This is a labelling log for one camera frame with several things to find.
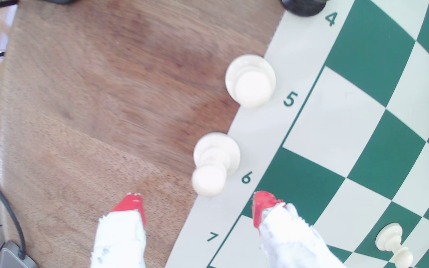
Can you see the white chess pawn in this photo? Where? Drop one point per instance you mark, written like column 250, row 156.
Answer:
column 214, row 156
column 388, row 236
column 251, row 85

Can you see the green and white chess mat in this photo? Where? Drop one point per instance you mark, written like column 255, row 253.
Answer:
column 367, row 48

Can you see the grey electronic box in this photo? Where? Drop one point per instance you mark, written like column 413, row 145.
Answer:
column 11, row 258

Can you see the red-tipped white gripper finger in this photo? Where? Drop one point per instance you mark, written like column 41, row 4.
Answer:
column 119, row 238
column 289, row 238

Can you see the black chess pawn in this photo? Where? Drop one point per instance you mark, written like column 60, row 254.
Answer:
column 304, row 7

